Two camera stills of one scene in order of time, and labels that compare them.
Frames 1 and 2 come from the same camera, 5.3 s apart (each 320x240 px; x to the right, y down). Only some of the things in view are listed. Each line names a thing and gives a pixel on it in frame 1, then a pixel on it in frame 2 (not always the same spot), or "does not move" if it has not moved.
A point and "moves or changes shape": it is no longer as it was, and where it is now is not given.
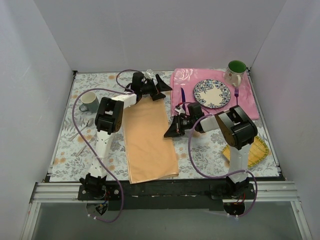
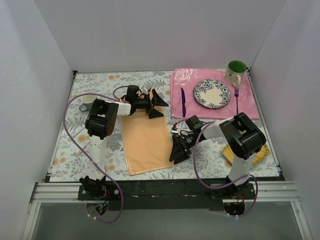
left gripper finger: x=157 y=96 -> x=154 y=113
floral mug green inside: x=234 y=72 does not move
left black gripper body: x=155 y=88 -> x=151 y=103
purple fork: x=236 y=93 does not move
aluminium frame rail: x=285 y=192 does not move
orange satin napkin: x=149 y=143 moves or changes shape
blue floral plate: x=211 y=93 does not move
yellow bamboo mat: x=257 y=151 does not move
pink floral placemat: x=183 y=81 does not move
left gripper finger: x=161 y=86 -> x=156 y=100
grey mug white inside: x=90 y=100 does not move
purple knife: x=183 y=98 does not move
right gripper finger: x=172 y=131 -> x=177 y=150
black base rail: x=186 y=195 does not move
